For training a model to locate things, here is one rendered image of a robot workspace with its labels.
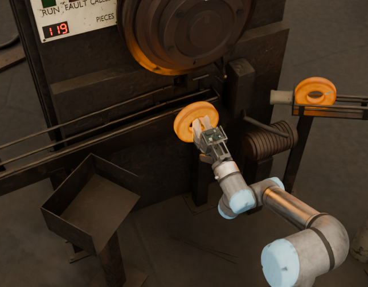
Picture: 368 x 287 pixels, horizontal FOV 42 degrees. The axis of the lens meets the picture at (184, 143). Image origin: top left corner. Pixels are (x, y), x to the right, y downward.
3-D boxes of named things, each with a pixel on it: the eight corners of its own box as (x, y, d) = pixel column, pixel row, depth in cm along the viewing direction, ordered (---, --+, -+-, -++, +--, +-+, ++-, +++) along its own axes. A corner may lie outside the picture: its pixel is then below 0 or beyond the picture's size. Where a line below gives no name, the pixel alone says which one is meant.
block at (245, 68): (221, 103, 206) (225, 60, 188) (237, 98, 208) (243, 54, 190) (233, 120, 199) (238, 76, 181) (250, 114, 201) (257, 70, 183)
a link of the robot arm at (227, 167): (237, 178, 153) (215, 187, 151) (230, 166, 155) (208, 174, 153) (242, 168, 147) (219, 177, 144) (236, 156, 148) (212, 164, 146)
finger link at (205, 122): (205, 103, 157) (217, 126, 153) (203, 113, 162) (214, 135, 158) (197, 106, 156) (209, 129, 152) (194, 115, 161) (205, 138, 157)
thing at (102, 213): (76, 300, 205) (39, 206, 151) (112, 253, 220) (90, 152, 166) (114, 324, 198) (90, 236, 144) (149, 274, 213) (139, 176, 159)
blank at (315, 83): (305, 110, 198) (305, 116, 196) (288, 85, 190) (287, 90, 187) (342, 98, 189) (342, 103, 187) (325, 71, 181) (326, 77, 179)
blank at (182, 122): (170, 111, 155) (174, 118, 153) (213, 94, 158) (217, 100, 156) (176, 142, 167) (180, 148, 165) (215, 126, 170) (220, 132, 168)
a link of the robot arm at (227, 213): (252, 213, 161) (260, 201, 151) (222, 224, 158) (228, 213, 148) (242, 192, 164) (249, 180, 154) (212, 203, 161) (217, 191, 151)
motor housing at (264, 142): (231, 200, 240) (241, 127, 200) (268, 185, 246) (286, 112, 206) (244, 220, 232) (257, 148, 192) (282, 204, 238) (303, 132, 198)
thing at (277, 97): (270, 97, 198) (270, 86, 193) (292, 98, 196) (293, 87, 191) (269, 107, 194) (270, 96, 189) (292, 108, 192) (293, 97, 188)
